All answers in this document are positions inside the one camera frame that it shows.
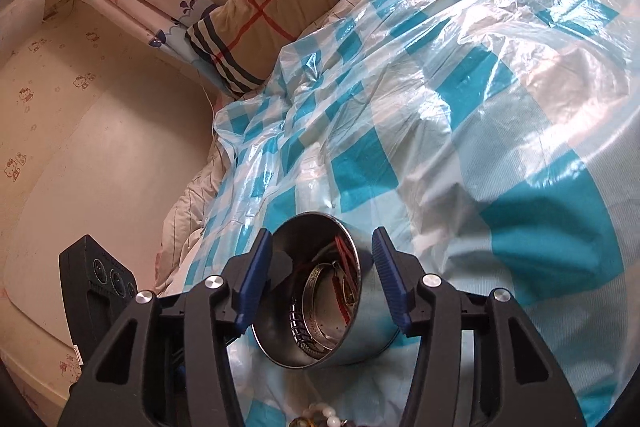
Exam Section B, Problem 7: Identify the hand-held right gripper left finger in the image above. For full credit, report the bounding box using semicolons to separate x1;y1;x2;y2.
57;228;274;427

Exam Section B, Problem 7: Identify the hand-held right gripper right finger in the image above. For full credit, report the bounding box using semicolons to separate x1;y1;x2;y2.
371;227;589;427

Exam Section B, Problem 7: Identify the stainless steel bowl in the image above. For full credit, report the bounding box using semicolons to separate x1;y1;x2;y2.
250;212;407;368

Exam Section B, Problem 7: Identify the white pearl bracelet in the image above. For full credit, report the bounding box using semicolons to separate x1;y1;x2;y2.
307;402;346;427

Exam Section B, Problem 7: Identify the engraved metal bangle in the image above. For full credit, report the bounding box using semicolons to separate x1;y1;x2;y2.
301;258;362;352

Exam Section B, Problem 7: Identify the white quilt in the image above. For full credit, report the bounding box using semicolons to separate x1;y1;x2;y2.
152;139;237;304

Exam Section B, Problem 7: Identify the blue checked plastic sheet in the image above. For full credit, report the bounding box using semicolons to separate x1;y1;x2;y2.
185;0;637;427

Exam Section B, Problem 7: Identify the tan plaid pillow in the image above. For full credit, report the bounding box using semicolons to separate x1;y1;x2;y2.
185;0;453;96

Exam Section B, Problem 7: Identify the red beaded bracelet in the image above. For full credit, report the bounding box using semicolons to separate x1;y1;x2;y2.
329;234;362;310

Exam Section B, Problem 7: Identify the black beaded bracelet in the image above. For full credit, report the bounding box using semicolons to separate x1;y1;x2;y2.
287;301;327;361

